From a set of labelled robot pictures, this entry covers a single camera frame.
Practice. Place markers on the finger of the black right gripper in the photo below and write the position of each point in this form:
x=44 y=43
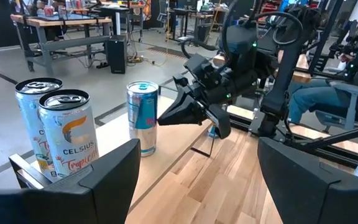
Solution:
x=185 y=113
x=224 y=123

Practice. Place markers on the wooden workbench grey legs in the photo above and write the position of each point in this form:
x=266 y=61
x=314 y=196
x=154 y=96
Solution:
x=57 y=21

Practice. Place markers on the blue silver Red Bull can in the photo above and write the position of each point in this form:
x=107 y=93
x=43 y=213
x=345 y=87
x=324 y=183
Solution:
x=143 y=124
x=212 y=132

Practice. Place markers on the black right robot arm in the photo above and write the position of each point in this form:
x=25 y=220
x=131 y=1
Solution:
x=278 y=93

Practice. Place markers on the black aluminium rig frame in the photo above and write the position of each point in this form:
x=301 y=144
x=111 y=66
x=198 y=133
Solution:
x=324 y=37

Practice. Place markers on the person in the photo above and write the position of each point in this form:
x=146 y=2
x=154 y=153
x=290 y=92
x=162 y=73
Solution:
x=309 y=96

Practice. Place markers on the grey office chair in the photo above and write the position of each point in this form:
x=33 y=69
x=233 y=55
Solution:
x=346 y=88

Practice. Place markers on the white Celsius Tropical can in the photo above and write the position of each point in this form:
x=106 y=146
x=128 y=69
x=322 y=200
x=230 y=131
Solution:
x=70 y=137
x=30 y=102

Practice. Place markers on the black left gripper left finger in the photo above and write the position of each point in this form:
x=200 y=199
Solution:
x=89 y=202

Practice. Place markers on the colourful patterned panel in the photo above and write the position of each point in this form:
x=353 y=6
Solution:
x=147 y=9

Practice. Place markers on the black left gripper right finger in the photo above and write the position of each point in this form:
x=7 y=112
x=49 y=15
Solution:
x=306 y=202

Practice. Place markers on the black computer tower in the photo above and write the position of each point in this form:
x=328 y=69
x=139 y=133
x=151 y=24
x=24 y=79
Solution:
x=117 y=54

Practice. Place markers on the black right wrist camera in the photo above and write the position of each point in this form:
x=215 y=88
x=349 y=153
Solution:
x=197 y=67

